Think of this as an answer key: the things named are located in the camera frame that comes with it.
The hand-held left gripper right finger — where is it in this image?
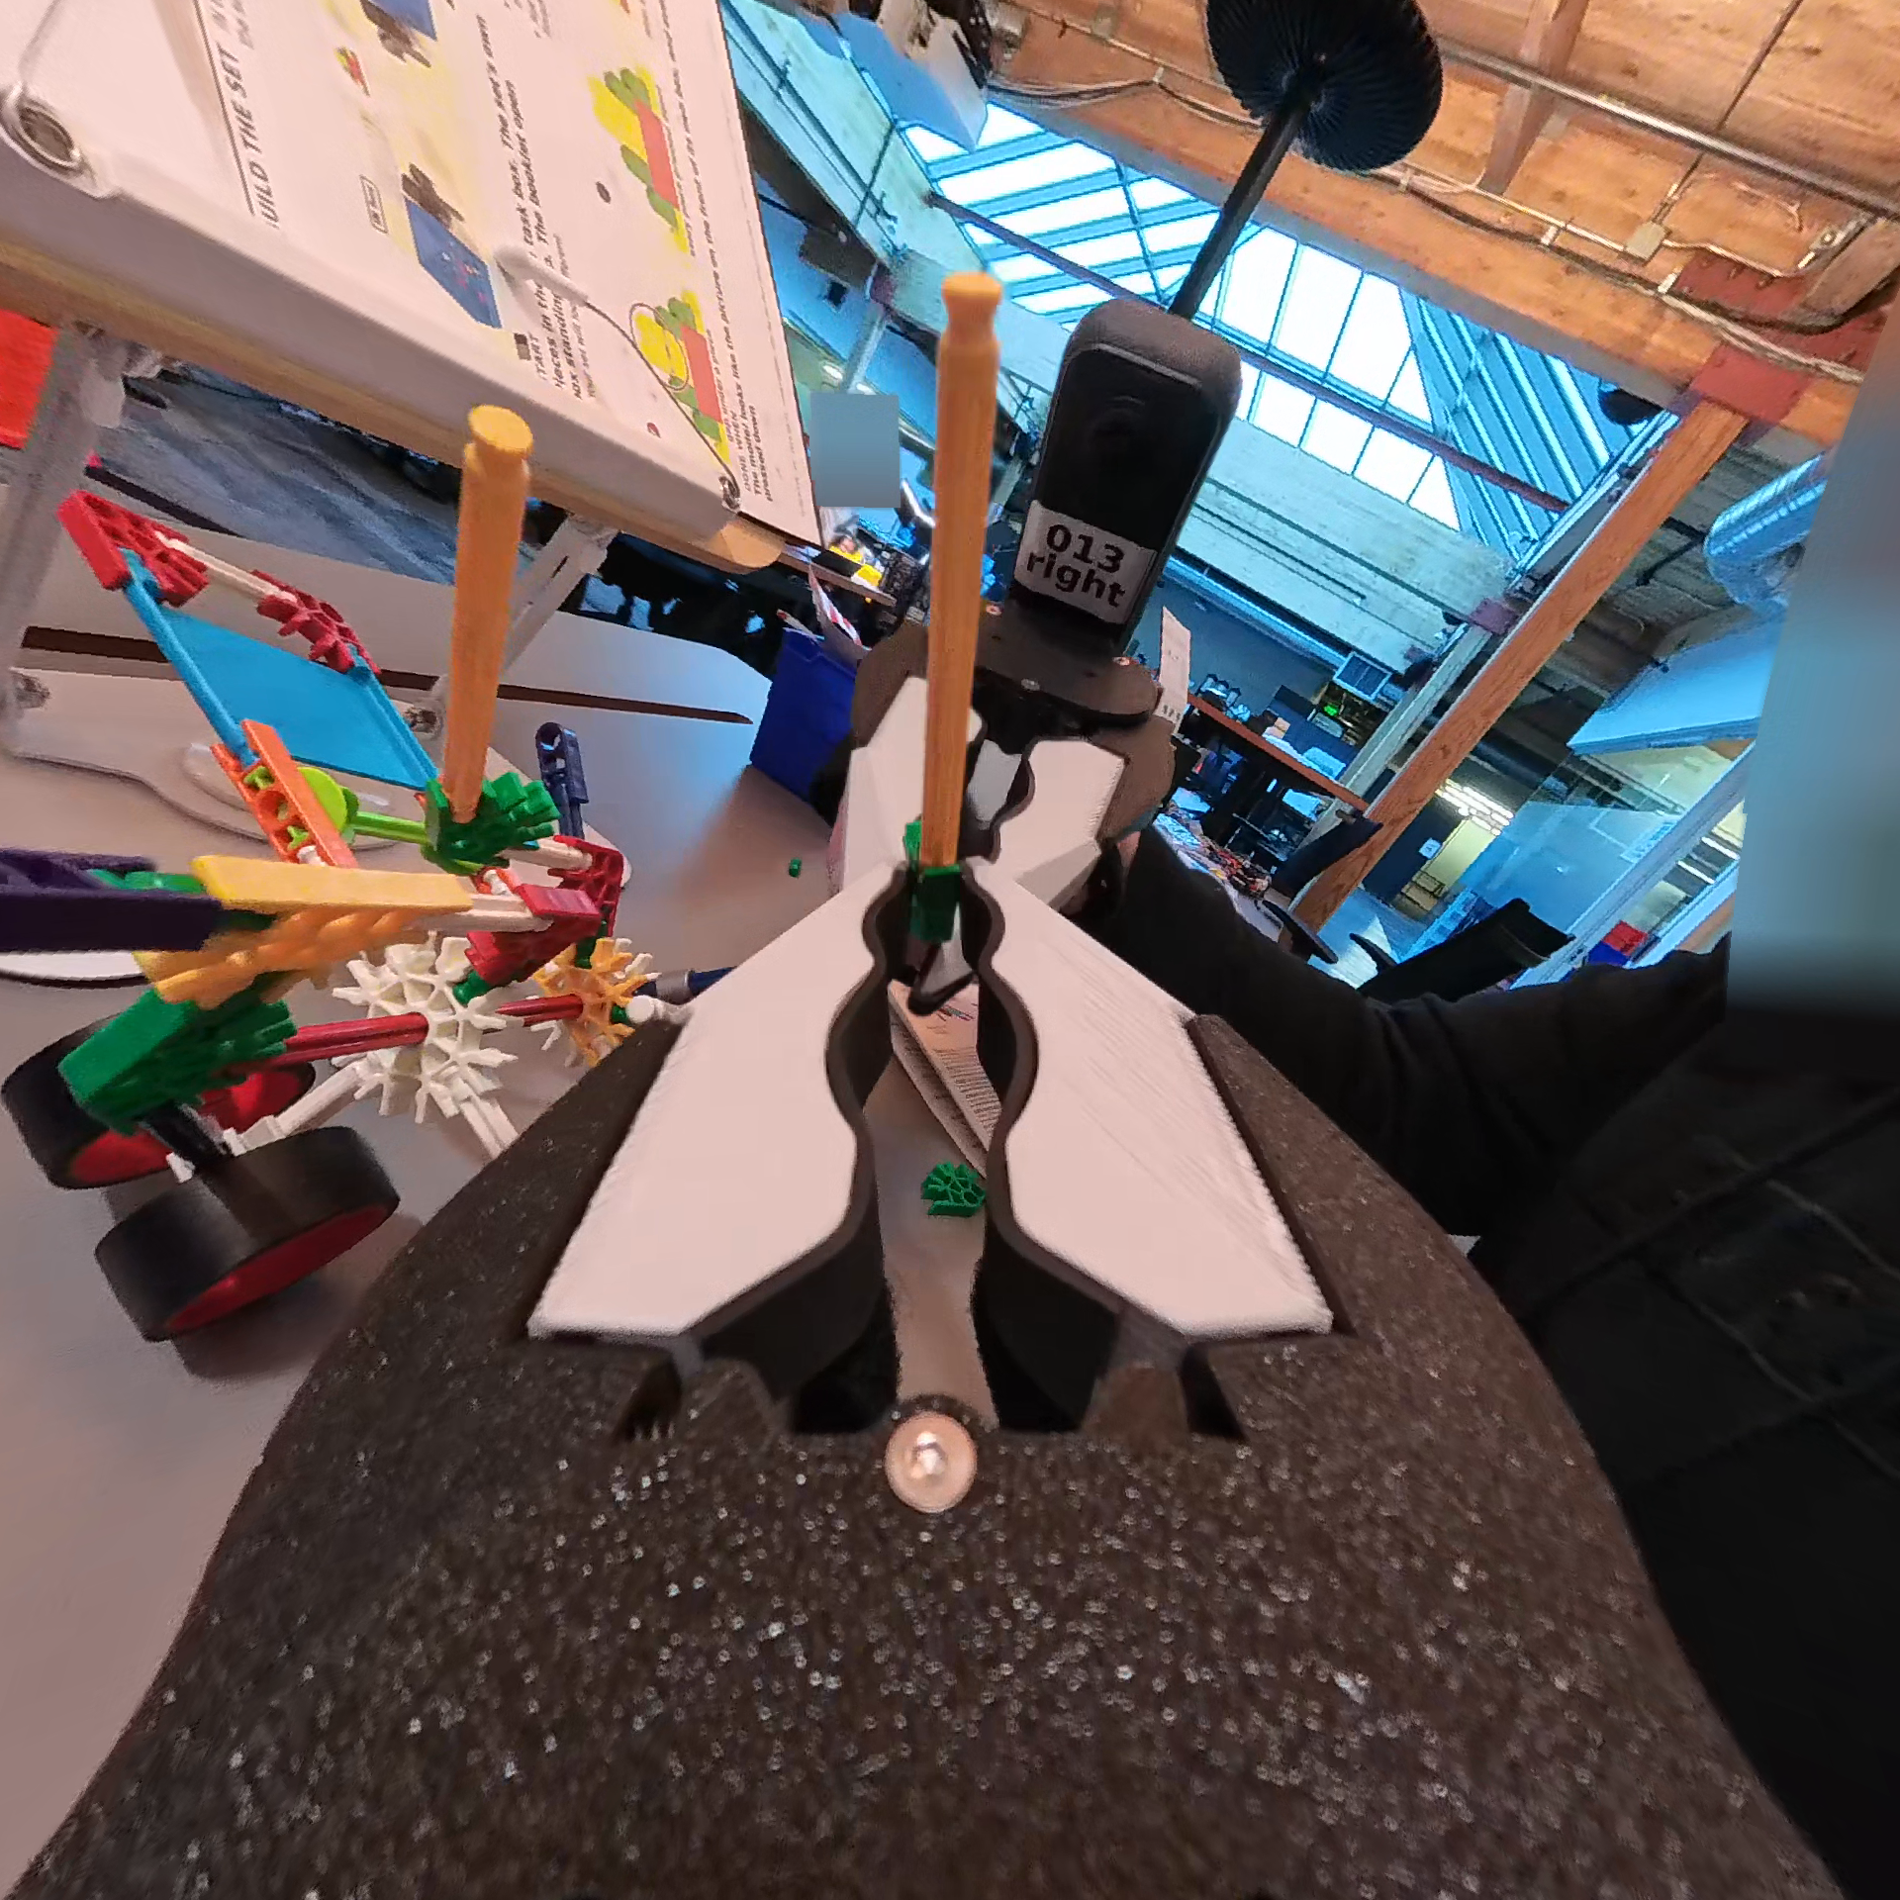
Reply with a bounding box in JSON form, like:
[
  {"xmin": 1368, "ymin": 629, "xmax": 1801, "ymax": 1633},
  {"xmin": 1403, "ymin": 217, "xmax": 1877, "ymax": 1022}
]
[{"xmin": 958, "ymin": 863, "xmax": 1334, "ymax": 1435}]

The black pole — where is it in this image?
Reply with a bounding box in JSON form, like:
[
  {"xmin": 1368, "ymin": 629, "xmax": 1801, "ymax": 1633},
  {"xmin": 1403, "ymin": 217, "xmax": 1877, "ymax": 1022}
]
[{"xmin": 1172, "ymin": 0, "xmax": 1445, "ymax": 317}]

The person's right forearm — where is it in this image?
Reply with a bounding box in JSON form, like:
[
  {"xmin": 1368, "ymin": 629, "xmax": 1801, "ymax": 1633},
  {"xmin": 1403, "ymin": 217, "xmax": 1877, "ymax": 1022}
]
[{"xmin": 1105, "ymin": 828, "xmax": 1736, "ymax": 1241}]

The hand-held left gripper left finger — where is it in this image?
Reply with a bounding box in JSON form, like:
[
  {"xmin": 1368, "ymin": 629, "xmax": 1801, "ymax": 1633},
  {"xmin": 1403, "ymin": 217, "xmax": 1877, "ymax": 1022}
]
[{"xmin": 526, "ymin": 861, "xmax": 910, "ymax": 1435}]

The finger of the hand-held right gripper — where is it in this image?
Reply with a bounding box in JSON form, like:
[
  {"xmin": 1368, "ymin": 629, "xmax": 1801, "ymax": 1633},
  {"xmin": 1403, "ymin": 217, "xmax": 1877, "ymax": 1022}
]
[
  {"xmin": 840, "ymin": 690, "xmax": 983, "ymax": 895},
  {"xmin": 972, "ymin": 739, "xmax": 1123, "ymax": 908}
]

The blue plastic bin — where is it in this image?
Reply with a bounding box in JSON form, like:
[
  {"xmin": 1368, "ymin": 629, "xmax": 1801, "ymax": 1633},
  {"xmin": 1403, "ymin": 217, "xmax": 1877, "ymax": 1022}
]
[{"xmin": 751, "ymin": 629, "xmax": 867, "ymax": 804}]

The yellow plastic rod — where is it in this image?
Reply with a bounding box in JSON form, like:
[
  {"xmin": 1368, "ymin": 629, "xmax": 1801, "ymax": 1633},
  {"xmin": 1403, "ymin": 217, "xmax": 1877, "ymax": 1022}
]
[
  {"xmin": 908, "ymin": 272, "xmax": 1005, "ymax": 870},
  {"xmin": 442, "ymin": 408, "xmax": 536, "ymax": 820}
]

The colourful construction toy plane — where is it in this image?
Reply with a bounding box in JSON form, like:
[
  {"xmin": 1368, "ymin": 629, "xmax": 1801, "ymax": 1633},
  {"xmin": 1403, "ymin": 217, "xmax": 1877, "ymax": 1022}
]
[{"xmin": 0, "ymin": 489, "xmax": 701, "ymax": 1344}]

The printed instruction sheet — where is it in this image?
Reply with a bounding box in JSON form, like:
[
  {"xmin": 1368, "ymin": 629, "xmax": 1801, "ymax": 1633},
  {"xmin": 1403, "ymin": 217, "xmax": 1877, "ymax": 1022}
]
[{"xmin": 184, "ymin": 0, "xmax": 826, "ymax": 548}]

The black office chair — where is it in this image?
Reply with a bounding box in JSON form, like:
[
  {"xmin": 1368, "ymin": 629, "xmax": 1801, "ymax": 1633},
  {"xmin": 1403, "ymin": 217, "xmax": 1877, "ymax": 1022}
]
[
  {"xmin": 1268, "ymin": 814, "xmax": 1387, "ymax": 968},
  {"xmin": 1358, "ymin": 895, "xmax": 1575, "ymax": 1008}
]

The clear plastic bag red header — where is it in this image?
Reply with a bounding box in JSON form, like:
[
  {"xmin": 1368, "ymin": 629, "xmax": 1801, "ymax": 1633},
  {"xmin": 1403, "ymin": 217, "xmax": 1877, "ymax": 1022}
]
[{"xmin": 802, "ymin": 562, "xmax": 879, "ymax": 663}]

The wooden and white book stand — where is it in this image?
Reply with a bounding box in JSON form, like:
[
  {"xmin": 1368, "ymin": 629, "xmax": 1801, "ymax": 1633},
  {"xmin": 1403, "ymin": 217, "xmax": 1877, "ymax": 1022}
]
[{"xmin": 0, "ymin": 0, "xmax": 826, "ymax": 809}]

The red tote bag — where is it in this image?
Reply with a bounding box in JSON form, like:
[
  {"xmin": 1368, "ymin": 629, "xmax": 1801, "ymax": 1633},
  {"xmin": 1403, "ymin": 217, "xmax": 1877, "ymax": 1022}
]
[{"xmin": 0, "ymin": 309, "xmax": 63, "ymax": 450}]

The toy instruction booklet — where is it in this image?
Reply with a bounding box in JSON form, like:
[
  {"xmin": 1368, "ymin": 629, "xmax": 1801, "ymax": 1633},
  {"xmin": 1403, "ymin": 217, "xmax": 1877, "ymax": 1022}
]
[{"xmin": 887, "ymin": 992, "xmax": 999, "ymax": 1177}]

